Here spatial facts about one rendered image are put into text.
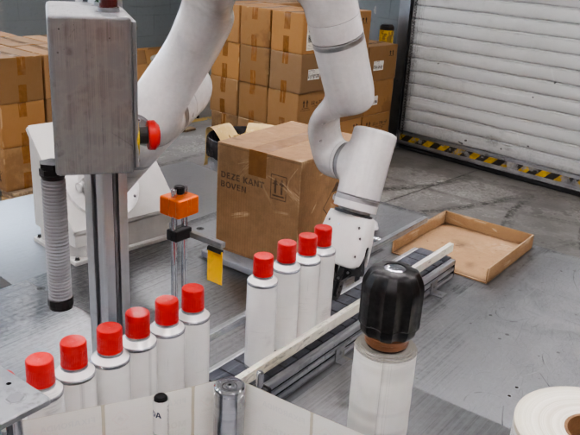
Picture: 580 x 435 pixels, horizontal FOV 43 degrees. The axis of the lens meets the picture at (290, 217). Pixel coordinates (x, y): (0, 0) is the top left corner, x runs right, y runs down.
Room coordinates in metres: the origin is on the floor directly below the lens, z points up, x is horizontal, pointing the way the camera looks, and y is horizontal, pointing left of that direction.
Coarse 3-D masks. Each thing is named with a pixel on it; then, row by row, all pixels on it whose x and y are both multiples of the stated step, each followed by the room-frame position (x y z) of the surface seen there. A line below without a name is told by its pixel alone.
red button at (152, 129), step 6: (150, 120) 0.91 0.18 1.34; (150, 126) 0.89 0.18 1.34; (156, 126) 0.90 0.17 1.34; (144, 132) 0.89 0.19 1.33; (150, 132) 0.89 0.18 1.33; (156, 132) 0.89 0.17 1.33; (144, 138) 0.89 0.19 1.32; (150, 138) 0.89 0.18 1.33; (156, 138) 0.89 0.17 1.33; (150, 144) 0.89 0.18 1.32; (156, 144) 0.89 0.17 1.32
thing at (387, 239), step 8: (424, 216) 1.65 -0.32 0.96; (408, 224) 1.59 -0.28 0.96; (416, 224) 1.60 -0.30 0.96; (400, 232) 1.54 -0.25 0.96; (384, 240) 1.49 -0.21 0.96; (392, 240) 1.51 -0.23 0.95; (376, 248) 1.46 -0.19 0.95; (232, 320) 1.09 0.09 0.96; (240, 320) 1.10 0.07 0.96; (216, 328) 1.06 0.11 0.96; (224, 328) 1.07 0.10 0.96; (232, 328) 1.08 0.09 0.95; (216, 336) 1.05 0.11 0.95
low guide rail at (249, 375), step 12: (444, 252) 1.57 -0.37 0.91; (420, 264) 1.47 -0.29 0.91; (348, 312) 1.24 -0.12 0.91; (324, 324) 1.18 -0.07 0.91; (336, 324) 1.21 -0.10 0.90; (300, 336) 1.13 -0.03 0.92; (312, 336) 1.15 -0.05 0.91; (288, 348) 1.09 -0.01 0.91; (300, 348) 1.12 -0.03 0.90; (264, 360) 1.05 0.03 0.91; (276, 360) 1.06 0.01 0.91; (252, 372) 1.01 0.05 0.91; (264, 372) 1.04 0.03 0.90
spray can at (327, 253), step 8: (320, 224) 1.24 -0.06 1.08; (320, 232) 1.22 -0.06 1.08; (328, 232) 1.22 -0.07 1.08; (320, 240) 1.22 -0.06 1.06; (328, 240) 1.22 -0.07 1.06; (320, 248) 1.22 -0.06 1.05; (328, 248) 1.22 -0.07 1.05; (320, 256) 1.21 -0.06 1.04; (328, 256) 1.21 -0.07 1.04; (328, 264) 1.21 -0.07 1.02; (320, 272) 1.21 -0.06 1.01; (328, 272) 1.21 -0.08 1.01; (320, 280) 1.21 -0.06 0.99; (328, 280) 1.21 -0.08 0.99; (320, 288) 1.21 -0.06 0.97; (328, 288) 1.21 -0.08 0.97; (320, 296) 1.21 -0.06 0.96; (328, 296) 1.21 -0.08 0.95; (320, 304) 1.21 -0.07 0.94; (328, 304) 1.21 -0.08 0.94; (320, 312) 1.21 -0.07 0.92; (328, 312) 1.22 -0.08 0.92; (320, 320) 1.21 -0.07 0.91
